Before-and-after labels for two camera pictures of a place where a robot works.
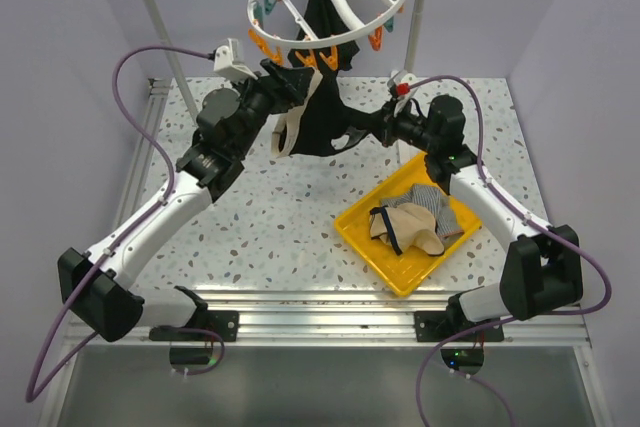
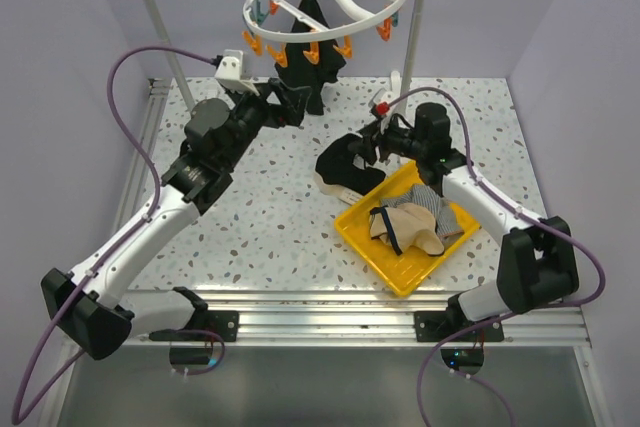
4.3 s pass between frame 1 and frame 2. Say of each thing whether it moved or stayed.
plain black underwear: moved
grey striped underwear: stayed
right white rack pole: stayed
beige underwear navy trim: stayed
